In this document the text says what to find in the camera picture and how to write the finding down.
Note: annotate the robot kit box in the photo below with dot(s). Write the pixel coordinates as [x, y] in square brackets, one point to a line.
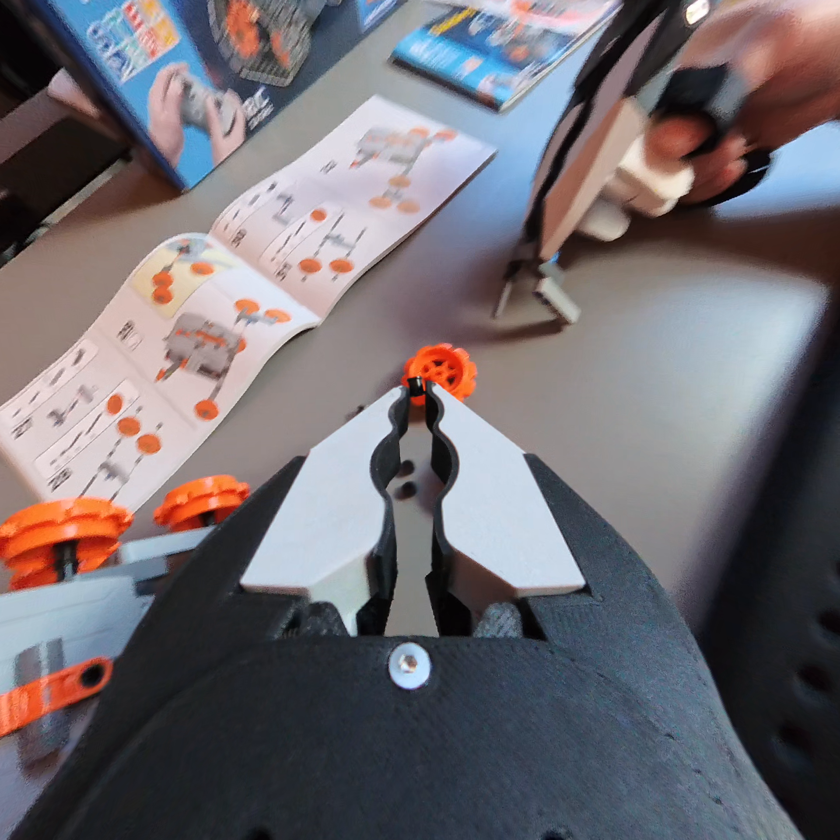
[197, 72]

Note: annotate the colourful leaflet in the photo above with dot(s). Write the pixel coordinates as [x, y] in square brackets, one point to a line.
[499, 46]

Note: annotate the dark furniture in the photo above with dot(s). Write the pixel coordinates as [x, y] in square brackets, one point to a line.
[39, 170]

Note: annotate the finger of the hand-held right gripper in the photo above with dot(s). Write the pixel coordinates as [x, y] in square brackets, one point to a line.
[590, 177]
[550, 170]

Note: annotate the partly built toy robot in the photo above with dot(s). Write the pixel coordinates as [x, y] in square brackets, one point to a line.
[72, 610]

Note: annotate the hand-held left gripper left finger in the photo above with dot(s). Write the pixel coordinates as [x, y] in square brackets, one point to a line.
[321, 518]

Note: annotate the open instruction booklet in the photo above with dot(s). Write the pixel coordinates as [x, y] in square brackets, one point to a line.
[229, 295]

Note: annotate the person's right hand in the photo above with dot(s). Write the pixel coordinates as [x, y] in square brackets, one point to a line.
[781, 72]

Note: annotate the orange toy wheel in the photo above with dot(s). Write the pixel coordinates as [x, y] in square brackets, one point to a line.
[441, 367]

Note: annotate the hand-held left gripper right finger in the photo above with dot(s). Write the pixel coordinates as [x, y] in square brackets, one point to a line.
[505, 525]

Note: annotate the small grey toy part assembly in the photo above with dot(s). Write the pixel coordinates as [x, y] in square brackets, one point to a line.
[544, 289]

